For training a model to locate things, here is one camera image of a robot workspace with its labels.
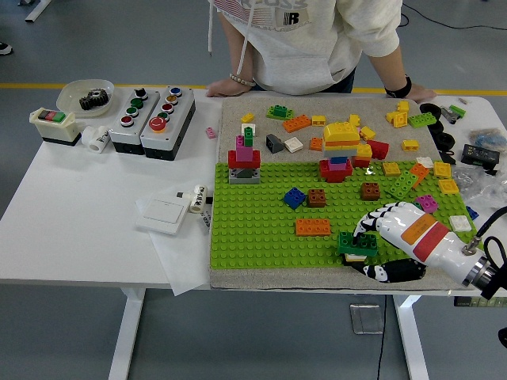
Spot person's right hand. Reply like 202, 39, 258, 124
206, 80, 251, 98

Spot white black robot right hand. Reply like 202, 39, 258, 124
351, 201, 486, 287

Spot person's left hand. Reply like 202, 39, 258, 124
406, 87, 437, 102

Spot dark green 2x4 brick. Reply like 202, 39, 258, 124
337, 231, 379, 257

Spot lime green 2x4 brick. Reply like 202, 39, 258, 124
407, 112, 437, 129
384, 169, 420, 200

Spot magenta 2x2 brick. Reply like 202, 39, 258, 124
414, 194, 440, 215

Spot yellow upturned brick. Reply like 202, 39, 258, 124
386, 109, 409, 128

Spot orange 2x2 brick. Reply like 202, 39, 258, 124
409, 162, 430, 189

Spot brown 2x2 brick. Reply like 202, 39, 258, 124
307, 188, 328, 209
360, 182, 382, 202

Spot red sloped brick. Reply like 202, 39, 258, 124
366, 139, 391, 160

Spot dark grey sloped brick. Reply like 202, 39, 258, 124
265, 133, 285, 154

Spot orange 2x4 brick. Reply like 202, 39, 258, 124
281, 114, 313, 133
295, 218, 332, 238

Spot yellow red brick stack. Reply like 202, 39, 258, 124
352, 143, 373, 168

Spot yellow orange grey brick stack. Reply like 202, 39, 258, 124
321, 121, 360, 158

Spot red pink blue brick stack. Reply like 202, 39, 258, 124
318, 156, 353, 184

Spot blue 2x2 brick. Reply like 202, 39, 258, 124
283, 187, 307, 211

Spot lime green studded baseplate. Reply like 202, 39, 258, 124
208, 159, 490, 272

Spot black wrist watch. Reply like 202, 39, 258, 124
384, 74, 413, 99

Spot grey green small tool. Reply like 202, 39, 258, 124
440, 103, 467, 124

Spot lime and dark green bricks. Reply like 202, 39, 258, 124
265, 104, 295, 121

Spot grey red pink green tower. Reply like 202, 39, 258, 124
227, 127, 262, 186

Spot plastic bag blue parts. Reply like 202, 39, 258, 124
467, 128, 507, 150

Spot grey control box emergency stop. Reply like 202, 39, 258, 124
139, 85, 196, 162

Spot table height control panel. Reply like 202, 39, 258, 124
453, 296, 507, 308

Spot black electronic device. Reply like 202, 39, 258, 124
459, 143, 501, 166

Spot metal floor socket plate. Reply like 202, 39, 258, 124
349, 303, 385, 336

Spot grey control box black selector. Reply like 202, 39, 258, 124
108, 87, 162, 156

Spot white table leg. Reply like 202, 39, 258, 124
107, 287, 147, 380
391, 294, 431, 380

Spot white labelled pipe tee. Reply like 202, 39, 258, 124
176, 184, 213, 215

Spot black metal gear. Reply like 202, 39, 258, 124
78, 89, 111, 111

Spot white printed label strip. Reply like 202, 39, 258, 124
196, 209, 215, 235

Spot white pipe fitting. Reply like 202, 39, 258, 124
80, 125, 111, 154

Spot translucent white bowl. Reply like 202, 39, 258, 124
55, 79, 116, 119

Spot white paper sheet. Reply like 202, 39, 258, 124
135, 185, 215, 297

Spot bead bracelet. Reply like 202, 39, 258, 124
228, 72, 257, 88

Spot long black floor cable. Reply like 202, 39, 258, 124
399, 7, 507, 31

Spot black cable under table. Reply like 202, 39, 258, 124
375, 294, 388, 380

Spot white wall switch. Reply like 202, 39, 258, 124
135, 188, 193, 237

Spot cream switch box red green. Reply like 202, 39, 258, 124
29, 107, 83, 147

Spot grey metal frame foot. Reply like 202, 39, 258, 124
17, 0, 52, 23

